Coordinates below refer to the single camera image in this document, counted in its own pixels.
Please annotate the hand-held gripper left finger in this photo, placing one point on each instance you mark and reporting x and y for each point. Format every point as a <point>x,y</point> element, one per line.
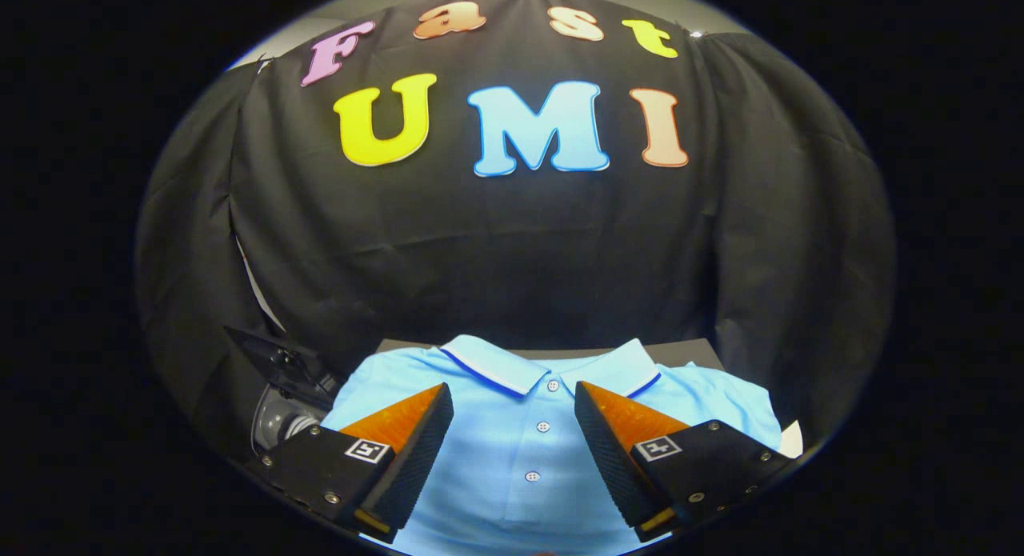
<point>416,452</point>

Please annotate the black backdrop cloth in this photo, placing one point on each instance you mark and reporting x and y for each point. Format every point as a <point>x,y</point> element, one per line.
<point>496,252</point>

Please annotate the beige cabinet with grey top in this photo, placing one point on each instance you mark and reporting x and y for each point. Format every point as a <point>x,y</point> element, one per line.
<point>688,352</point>

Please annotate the white flat board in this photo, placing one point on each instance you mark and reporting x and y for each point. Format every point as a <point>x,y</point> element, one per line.
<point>792,440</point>

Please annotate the grey washing machine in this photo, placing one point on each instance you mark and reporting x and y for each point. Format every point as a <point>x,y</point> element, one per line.
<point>280,420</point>

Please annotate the light blue polo shirt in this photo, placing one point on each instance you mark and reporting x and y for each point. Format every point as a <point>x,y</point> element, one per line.
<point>512,444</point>

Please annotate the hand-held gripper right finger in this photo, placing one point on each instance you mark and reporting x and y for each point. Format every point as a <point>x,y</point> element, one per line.
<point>608,452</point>

